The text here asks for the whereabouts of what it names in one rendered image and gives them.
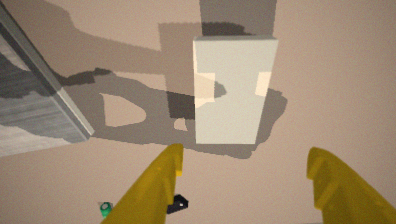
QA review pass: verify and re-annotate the black usb stick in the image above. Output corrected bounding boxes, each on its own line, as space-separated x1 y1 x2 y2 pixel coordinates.
167 194 188 214

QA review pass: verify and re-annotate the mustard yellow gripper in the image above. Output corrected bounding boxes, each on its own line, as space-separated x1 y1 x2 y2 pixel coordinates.
100 144 396 224

